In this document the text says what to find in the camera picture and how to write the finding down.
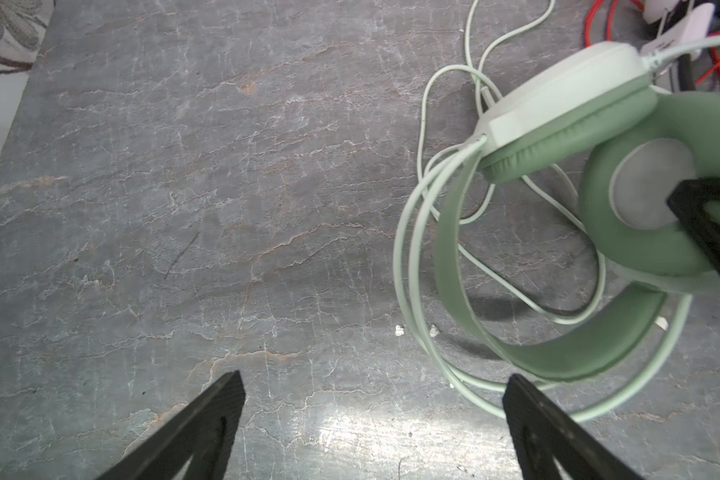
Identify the white black headphones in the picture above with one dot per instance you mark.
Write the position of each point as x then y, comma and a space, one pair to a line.
678, 22

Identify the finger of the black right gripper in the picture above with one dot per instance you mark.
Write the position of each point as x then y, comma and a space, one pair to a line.
691, 203

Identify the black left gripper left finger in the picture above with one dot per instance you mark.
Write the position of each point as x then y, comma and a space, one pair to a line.
197, 441

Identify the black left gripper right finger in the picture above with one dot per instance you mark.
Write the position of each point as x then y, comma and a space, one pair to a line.
548, 442

